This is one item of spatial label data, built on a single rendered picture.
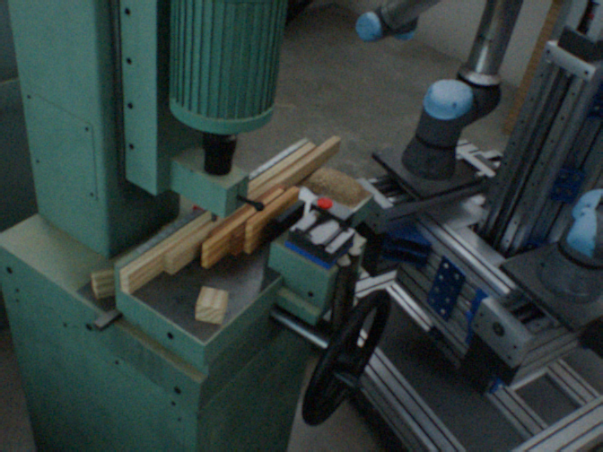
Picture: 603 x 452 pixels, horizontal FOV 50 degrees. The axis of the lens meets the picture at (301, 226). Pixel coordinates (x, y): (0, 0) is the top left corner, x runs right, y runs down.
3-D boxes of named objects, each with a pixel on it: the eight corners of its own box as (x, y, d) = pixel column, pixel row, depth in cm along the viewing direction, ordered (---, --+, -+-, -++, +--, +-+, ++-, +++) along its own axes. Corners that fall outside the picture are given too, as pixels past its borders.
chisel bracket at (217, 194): (223, 226, 119) (226, 189, 114) (167, 194, 124) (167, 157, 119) (248, 209, 124) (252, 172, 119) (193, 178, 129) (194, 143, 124)
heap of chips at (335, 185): (351, 211, 143) (354, 197, 140) (300, 184, 148) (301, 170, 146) (371, 193, 149) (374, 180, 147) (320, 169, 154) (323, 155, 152)
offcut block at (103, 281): (97, 299, 126) (95, 282, 123) (92, 287, 128) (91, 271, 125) (117, 293, 127) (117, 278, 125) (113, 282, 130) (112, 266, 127)
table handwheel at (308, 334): (412, 291, 132) (351, 412, 136) (330, 247, 140) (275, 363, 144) (371, 301, 106) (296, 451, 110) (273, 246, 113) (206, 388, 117)
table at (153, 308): (245, 399, 108) (248, 377, 104) (114, 309, 119) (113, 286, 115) (406, 230, 150) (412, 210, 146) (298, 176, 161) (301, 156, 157)
